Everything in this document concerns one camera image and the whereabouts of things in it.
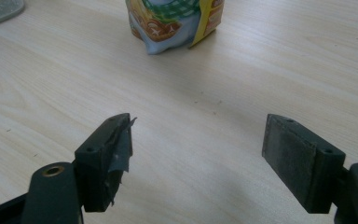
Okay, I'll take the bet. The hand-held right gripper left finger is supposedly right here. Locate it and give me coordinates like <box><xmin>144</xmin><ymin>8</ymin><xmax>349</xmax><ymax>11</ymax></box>
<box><xmin>74</xmin><ymin>112</ymin><xmax>138</xmax><ymax>213</ymax></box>

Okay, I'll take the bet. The yellow snack bag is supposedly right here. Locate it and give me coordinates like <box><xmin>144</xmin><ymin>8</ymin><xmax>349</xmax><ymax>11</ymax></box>
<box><xmin>125</xmin><ymin>0</ymin><xmax>226</xmax><ymax>56</ymax></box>

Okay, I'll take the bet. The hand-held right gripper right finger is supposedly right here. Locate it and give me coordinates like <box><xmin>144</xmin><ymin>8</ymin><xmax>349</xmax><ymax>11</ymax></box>
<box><xmin>261</xmin><ymin>113</ymin><xmax>347</xmax><ymax>215</ymax></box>

